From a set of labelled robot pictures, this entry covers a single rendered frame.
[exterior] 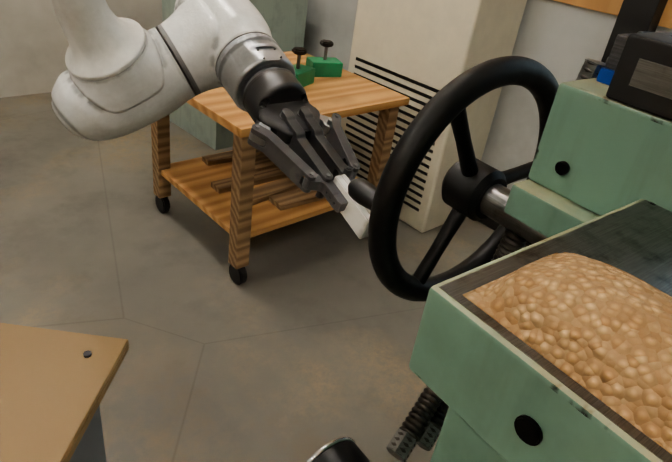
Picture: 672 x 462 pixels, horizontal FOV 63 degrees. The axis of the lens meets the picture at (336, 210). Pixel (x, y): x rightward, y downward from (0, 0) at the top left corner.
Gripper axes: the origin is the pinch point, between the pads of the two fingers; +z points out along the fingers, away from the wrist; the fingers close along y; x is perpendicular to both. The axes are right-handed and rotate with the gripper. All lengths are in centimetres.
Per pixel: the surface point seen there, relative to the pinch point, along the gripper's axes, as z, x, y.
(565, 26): -58, 19, 138
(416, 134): 3.4, -14.0, -1.2
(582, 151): 13.5, -19.9, 6.0
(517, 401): 26.0, -20.6, -17.0
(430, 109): 2.4, -15.7, 0.4
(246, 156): -61, 58, 31
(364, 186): 1.3, -5.0, -1.5
